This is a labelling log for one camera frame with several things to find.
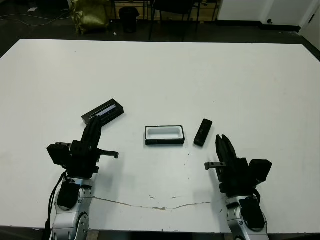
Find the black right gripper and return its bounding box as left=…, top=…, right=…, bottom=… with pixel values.
left=204, top=134, right=258, bottom=199

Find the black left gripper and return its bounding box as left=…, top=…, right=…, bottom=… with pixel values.
left=65, top=116, right=120, bottom=180

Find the black phone-like camera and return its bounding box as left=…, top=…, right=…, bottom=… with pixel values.
left=193, top=118, right=214, bottom=147

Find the black box lid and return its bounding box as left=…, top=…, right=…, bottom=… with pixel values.
left=81, top=98, right=125, bottom=127

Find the black box base white insert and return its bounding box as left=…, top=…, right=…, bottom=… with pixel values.
left=144, top=124, right=186, bottom=147

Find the greenish plastic bag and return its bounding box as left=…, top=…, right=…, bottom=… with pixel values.
left=69, top=0, right=110, bottom=35

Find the black trash bin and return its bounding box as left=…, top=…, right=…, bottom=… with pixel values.
left=118, top=6, right=140, bottom=34

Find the white door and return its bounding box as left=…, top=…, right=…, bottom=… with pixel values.
left=299, top=0, right=320, bottom=50

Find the black mesh office chair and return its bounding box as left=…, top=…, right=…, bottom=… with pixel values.
left=148, top=0, right=201, bottom=42

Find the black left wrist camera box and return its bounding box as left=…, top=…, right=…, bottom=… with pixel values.
left=46, top=142, right=73, bottom=167

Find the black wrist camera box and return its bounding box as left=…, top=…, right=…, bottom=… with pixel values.
left=248, top=158, right=273, bottom=185
left=46, top=142, right=73, bottom=167

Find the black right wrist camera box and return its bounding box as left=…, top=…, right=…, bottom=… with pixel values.
left=248, top=158, right=273, bottom=185

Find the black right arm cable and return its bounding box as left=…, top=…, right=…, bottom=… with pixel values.
left=249, top=187, right=264, bottom=213

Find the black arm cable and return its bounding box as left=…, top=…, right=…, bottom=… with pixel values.
left=249, top=187, right=264, bottom=213
left=44, top=171, right=68, bottom=240

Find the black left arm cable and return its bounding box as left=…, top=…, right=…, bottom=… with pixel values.
left=44, top=171, right=68, bottom=240

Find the white floor cable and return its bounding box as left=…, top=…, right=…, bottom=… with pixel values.
left=0, top=8, right=74, bottom=26

